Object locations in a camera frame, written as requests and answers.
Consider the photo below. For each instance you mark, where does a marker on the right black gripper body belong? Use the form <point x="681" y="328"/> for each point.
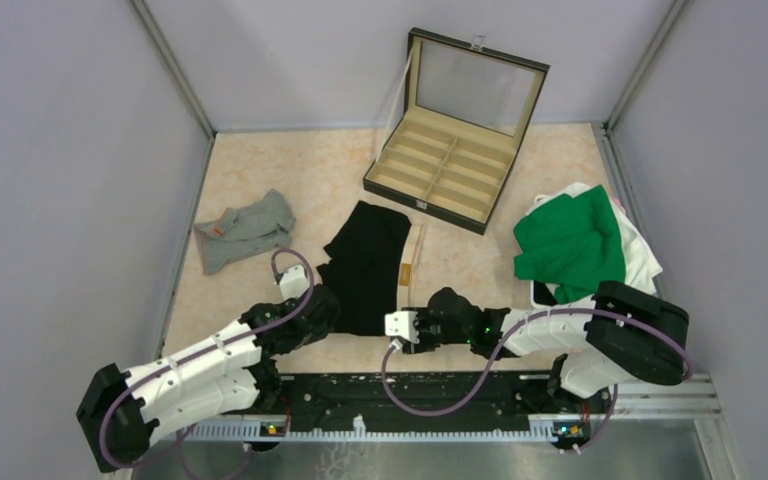
<point x="431" y="333"/>

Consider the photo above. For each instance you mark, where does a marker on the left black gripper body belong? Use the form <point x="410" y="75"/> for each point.
<point x="315" y="334"/>

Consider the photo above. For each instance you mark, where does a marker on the black underwear with beige waistband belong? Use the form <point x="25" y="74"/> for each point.
<point x="363" y="267"/>

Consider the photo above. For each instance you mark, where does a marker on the black leather compartment box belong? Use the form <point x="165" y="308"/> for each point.
<point x="455" y="128"/>

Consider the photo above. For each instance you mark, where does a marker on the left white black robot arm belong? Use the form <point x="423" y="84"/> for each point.
<point x="125" y="412"/>

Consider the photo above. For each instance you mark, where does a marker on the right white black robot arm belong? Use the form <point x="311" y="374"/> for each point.
<point x="615" y="335"/>

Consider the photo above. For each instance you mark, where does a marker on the grey striped underwear orange trim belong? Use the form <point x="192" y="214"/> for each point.
<point x="241" y="233"/>

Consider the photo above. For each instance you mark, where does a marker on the white basket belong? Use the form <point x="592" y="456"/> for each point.
<point x="542" y="294"/>

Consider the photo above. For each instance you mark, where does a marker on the green cloth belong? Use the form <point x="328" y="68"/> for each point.
<point x="573" y="242"/>

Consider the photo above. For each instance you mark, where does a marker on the white cloth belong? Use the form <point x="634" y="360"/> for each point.
<point x="642" y="266"/>

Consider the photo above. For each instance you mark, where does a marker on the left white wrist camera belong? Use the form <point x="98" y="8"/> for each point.
<point x="294" y="284"/>

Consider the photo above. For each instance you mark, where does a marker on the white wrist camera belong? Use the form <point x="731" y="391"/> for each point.
<point x="294" y="284"/>
<point x="402" y="325"/>

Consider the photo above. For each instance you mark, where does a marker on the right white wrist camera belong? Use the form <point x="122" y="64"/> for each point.
<point x="402" y="325"/>

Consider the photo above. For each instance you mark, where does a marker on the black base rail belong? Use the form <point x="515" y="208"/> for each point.
<point x="505" y="402"/>

